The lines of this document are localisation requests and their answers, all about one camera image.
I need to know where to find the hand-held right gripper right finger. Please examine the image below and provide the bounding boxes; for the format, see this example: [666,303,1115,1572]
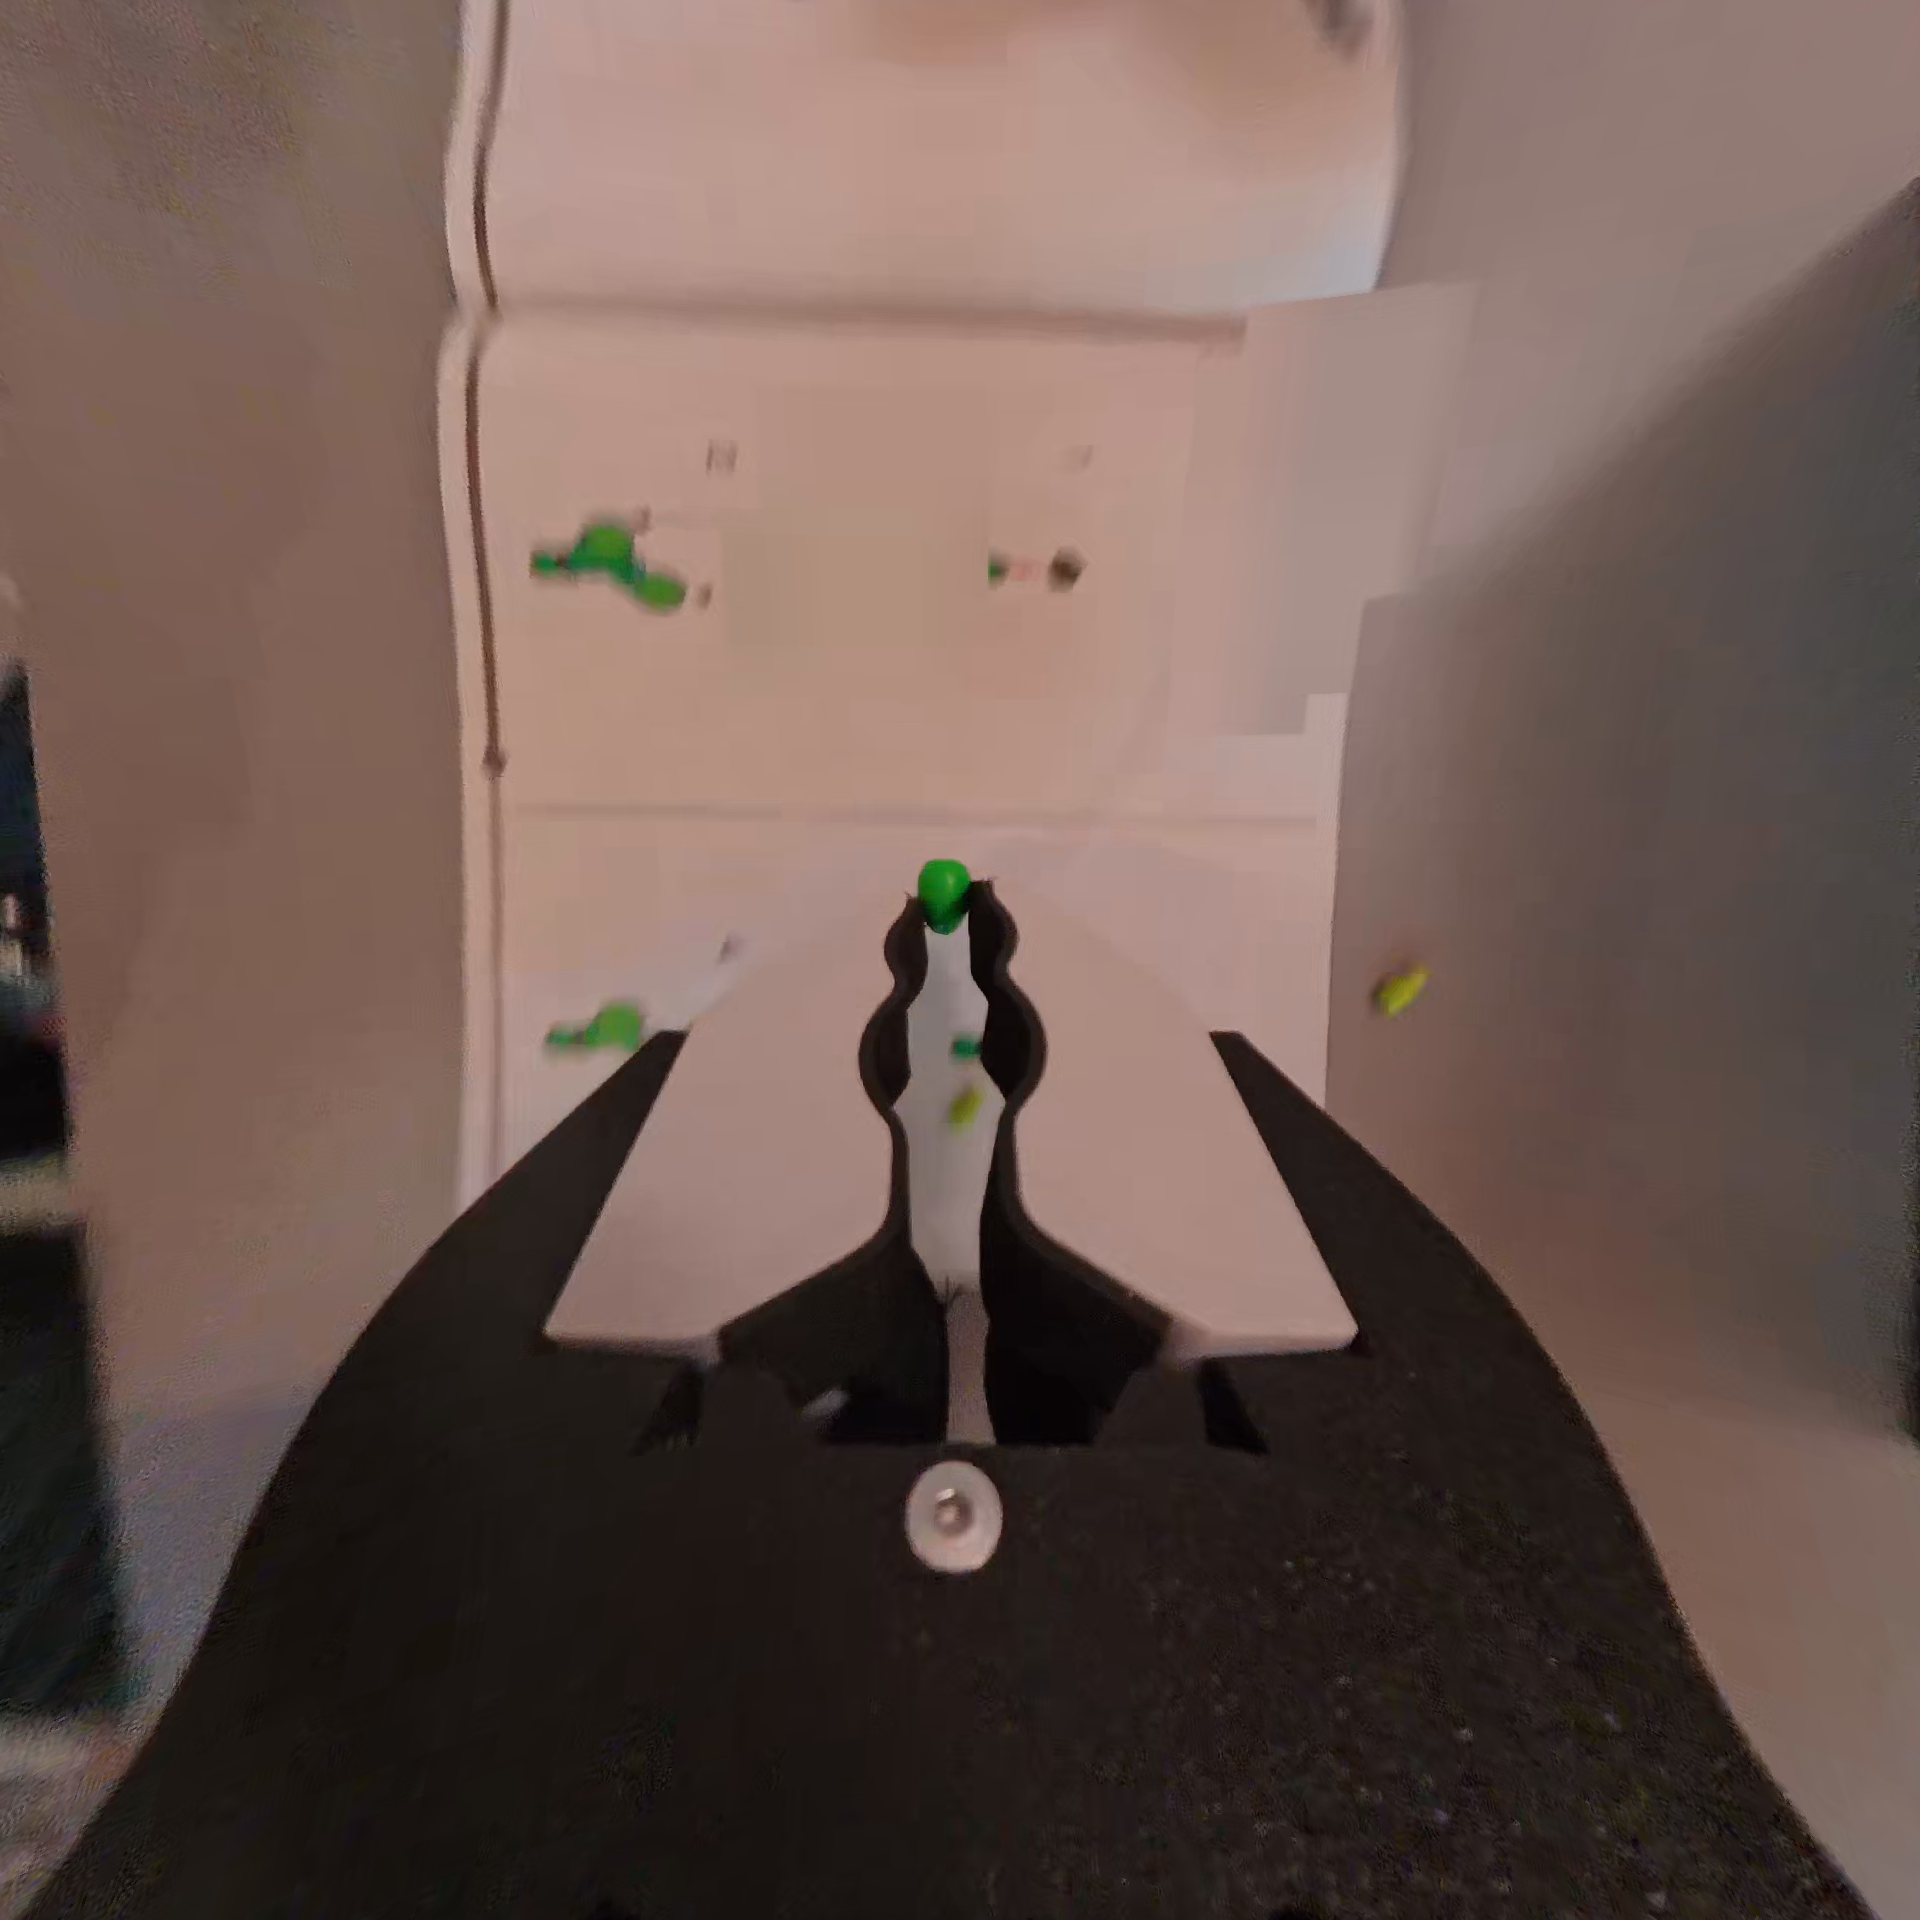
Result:
[967,883,1357,1372]

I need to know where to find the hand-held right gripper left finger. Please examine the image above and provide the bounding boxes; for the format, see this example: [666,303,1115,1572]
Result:
[542,900,955,1375]

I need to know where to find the grey desk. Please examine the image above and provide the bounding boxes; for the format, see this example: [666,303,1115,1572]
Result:
[0,0,1920,1711]

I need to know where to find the open instruction booklet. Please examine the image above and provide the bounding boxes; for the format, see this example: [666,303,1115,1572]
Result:
[442,0,1480,1322]

